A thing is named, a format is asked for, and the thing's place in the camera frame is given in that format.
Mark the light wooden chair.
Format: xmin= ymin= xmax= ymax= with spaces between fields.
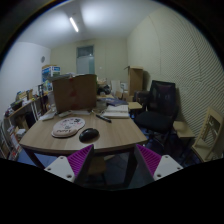
xmin=192 ymin=107 xmax=224 ymax=162

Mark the black mesh office chair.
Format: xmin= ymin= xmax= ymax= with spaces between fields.
xmin=134 ymin=80 xmax=179 ymax=146

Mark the wooden bookshelf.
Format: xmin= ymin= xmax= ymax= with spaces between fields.
xmin=0 ymin=92 xmax=48 ymax=160

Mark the grey door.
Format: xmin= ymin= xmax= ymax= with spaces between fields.
xmin=76 ymin=45 xmax=95 ymax=74

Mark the oval printed mouse pad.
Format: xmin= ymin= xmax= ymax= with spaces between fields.
xmin=51 ymin=117 xmax=85 ymax=138

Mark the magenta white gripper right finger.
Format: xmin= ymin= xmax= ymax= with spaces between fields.
xmin=135 ymin=144 xmax=182 ymax=180

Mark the black marker pen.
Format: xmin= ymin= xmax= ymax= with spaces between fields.
xmin=96 ymin=114 xmax=112 ymax=123

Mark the brown cardboard box on table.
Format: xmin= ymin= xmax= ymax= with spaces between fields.
xmin=52 ymin=74 xmax=97 ymax=113

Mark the white book stack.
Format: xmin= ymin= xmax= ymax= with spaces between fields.
xmin=103 ymin=105 xmax=129 ymax=119

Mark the black computer mouse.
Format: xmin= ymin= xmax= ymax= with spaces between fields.
xmin=79 ymin=128 xmax=99 ymax=142

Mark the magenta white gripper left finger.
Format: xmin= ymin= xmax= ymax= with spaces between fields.
xmin=45 ymin=145 xmax=94 ymax=183

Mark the ceiling fluorescent light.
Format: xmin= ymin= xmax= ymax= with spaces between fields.
xmin=69 ymin=17 xmax=79 ymax=33

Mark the small wooden side table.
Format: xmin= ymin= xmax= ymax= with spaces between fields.
xmin=173 ymin=121 xmax=195 ymax=147

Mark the tall cardboard box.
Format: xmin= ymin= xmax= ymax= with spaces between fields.
xmin=126 ymin=66 xmax=143 ymax=96

